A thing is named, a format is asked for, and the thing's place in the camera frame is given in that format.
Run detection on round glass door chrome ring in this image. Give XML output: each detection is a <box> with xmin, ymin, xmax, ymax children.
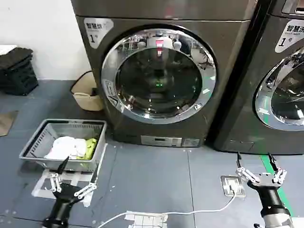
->
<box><xmin>252</xmin><ymin>44</ymin><xmax>304</xmax><ymax>132</ymax></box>
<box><xmin>100</xmin><ymin>28</ymin><xmax>217</xmax><ymax>124</ymax></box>

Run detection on beige woven bag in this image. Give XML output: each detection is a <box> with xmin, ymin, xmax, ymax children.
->
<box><xmin>70</xmin><ymin>70</ymin><xmax>104</xmax><ymax>112</ymax></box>

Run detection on green floor tape strip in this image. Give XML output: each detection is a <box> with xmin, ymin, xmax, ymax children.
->
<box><xmin>259</xmin><ymin>154</ymin><xmax>293</xmax><ymax>217</ymax></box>

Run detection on stack of black crates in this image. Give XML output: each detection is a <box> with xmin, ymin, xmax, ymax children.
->
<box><xmin>0</xmin><ymin>47</ymin><xmax>39</xmax><ymax>96</ymax></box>

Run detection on white power cable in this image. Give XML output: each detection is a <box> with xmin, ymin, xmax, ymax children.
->
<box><xmin>96</xmin><ymin>185</ymin><xmax>237</xmax><ymax>228</ymax></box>

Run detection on grey plastic laundry basket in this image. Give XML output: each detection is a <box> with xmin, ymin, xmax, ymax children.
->
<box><xmin>19</xmin><ymin>118</ymin><xmax>107</xmax><ymax>172</ymax></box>

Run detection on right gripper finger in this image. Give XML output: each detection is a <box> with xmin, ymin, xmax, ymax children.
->
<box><xmin>235</xmin><ymin>151</ymin><xmax>261</xmax><ymax>185</ymax></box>
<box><xmin>267</xmin><ymin>153</ymin><xmax>288</xmax><ymax>185</ymax></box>

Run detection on yellow-green cloth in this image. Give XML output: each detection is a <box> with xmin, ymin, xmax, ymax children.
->
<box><xmin>76</xmin><ymin>138</ymin><xmax>98</xmax><ymax>161</ymax></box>

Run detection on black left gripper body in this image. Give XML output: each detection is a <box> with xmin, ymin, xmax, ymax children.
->
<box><xmin>48</xmin><ymin>182</ymin><xmax>83</xmax><ymax>222</ymax></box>

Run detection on steel floor socket plate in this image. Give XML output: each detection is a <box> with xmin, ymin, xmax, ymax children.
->
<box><xmin>220</xmin><ymin>175</ymin><xmax>247</xmax><ymax>197</ymax></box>

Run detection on white cloth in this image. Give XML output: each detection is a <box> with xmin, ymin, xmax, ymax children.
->
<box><xmin>43</xmin><ymin>136</ymin><xmax>87</xmax><ymax>160</ymax></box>

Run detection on brown cardboard piece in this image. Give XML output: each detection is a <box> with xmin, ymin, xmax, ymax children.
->
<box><xmin>0</xmin><ymin>110</ymin><xmax>19</xmax><ymax>137</ymax></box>

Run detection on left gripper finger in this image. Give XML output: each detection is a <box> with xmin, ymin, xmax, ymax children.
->
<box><xmin>74</xmin><ymin>166</ymin><xmax>99</xmax><ymax>199</ymax></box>
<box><xmin>49</xmin><ymin>155</ymin><xmax>70</xmax><ymax>192</ymax></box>

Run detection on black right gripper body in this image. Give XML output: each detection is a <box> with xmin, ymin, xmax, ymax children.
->
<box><xmin>247</xmin><ymin>173</ymin><xmax>291</xmax><ymax>210</ymax></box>

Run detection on grey dryer with silver panel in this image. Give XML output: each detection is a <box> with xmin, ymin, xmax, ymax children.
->
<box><xmin>70</xmin><ymin>0</ymin><xmax>274</xmax><ymax>148</ymax></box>

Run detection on white gridded tape patch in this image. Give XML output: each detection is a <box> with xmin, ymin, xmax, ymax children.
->
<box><xmin>123</xmin><ymin>209</ymin><xmax>169</xmax><ymax>228</ymax></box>

